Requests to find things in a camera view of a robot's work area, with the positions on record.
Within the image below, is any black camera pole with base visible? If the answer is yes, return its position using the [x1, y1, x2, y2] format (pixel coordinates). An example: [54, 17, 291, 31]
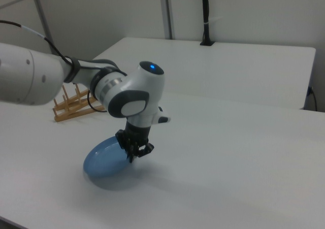
[199, 0, 216, 47]

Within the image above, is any slim grey partition post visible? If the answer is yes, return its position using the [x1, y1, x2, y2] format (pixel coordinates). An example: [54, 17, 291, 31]
[28, 0, 55, 55]

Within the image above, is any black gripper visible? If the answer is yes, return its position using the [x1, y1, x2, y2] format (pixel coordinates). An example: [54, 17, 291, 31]
[115, 120, 155, 164]

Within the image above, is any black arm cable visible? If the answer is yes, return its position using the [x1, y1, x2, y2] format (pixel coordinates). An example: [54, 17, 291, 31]
[0, 20, 107, 113]

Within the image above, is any blue round plate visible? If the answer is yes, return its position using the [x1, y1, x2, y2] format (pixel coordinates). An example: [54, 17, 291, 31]
[83, 135, 133, 180]

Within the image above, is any black wall cable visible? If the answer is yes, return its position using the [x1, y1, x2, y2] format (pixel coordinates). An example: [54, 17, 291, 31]
[307, 86, 318, 111]

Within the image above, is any wooden plate rack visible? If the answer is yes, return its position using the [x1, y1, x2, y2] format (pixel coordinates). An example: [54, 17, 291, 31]
[52, 83, 107, 123]

